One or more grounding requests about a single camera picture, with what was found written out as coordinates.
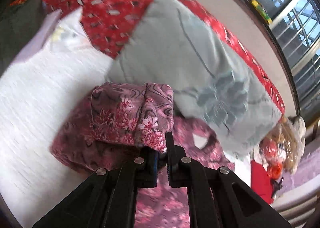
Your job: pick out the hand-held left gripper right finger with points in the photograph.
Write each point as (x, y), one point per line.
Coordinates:
(170, 165)

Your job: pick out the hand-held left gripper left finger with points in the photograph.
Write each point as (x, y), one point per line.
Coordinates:
(150, 168)

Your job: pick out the pink floral garment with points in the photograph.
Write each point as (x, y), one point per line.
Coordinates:
(117, 118)

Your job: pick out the plain red cloth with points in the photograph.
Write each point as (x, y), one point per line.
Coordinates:
(261, 183)

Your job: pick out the grey pillow with flower pattern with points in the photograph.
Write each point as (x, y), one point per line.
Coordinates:
(187, 68)

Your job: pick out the plastic-wrapped toy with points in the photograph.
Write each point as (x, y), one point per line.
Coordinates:
(285, 143)

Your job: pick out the white bed sheet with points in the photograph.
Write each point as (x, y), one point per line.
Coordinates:
(37, 108)

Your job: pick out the purple cover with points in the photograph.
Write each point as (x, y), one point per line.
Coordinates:
(305, 168)

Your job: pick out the white printed cloth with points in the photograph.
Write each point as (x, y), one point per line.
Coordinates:
(72, 35)

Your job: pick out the red patterned blanket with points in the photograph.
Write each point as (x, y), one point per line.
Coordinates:
(107, 18)

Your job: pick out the lilac cloth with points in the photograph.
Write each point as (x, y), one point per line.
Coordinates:
(37, 43)

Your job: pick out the green and yellow box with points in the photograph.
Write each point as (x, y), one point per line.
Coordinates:
(261, 9)

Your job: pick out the dark cloth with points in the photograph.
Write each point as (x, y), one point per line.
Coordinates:
(20, 25)

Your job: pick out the window with metal grille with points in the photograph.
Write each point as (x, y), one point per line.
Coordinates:
(295, 13)

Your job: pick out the wooden slatted frame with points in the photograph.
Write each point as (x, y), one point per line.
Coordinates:
(300, 205)

